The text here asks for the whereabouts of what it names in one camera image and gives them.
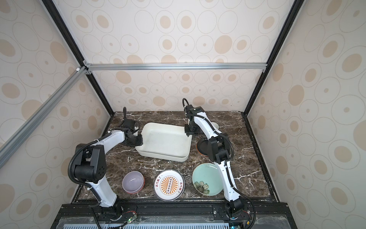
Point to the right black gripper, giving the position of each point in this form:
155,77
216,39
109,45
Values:
188,132

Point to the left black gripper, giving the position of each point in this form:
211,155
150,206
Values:
140,136

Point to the white plastic bin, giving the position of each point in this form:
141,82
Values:
166,142

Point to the green floral ceramic plate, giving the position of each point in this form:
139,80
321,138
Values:
207,180

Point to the white plate orange sunburst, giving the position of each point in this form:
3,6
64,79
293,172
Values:
169,185

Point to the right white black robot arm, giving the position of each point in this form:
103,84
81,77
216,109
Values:
220,151

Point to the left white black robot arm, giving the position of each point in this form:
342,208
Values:
88,165

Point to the black plate orange rim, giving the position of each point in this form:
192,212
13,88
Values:
204,147

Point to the purple ceramic mug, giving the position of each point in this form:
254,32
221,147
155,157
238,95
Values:
215,125

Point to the purple bowl red rim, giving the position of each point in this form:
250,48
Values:
133,182

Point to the horizontal aluminium frame bar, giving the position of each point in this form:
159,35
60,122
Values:
174,67

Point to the left slanted aluminium frame bar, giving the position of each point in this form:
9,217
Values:
18,138

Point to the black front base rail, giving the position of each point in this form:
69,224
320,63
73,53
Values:
174,215

